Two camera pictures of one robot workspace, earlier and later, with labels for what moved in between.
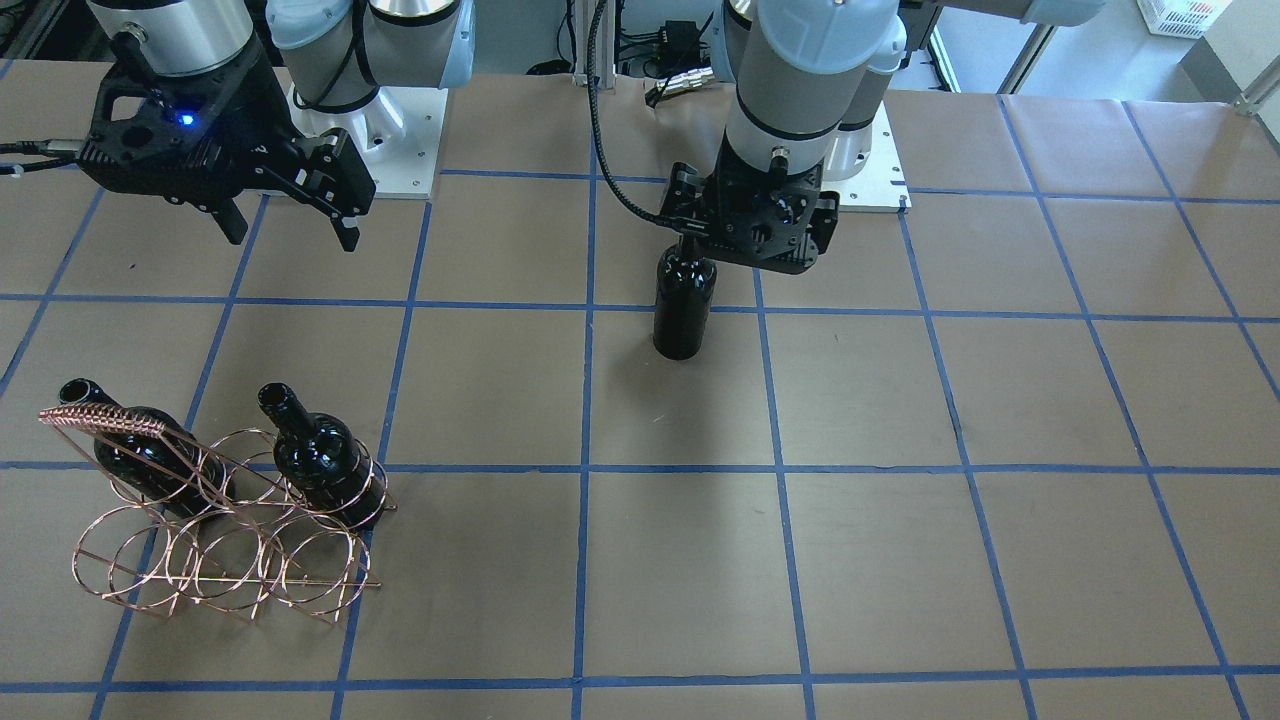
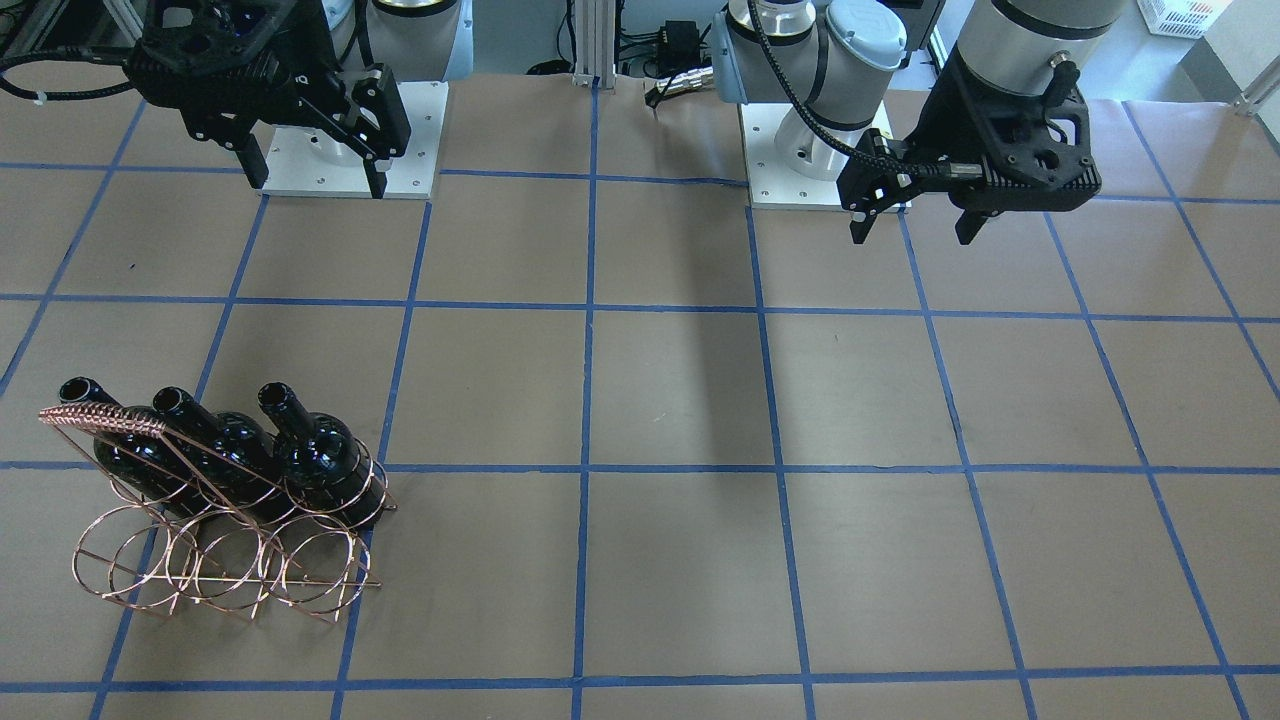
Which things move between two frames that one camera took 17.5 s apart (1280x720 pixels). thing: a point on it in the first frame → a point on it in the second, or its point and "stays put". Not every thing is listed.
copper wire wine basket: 224,519 stays put
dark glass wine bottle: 682,297 → 233,454
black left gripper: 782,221 → 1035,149
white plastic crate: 1188,18 stays put
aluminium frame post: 604,45 stays put
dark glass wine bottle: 320,459 stays put
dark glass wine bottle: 172,468 stays put
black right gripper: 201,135 → 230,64
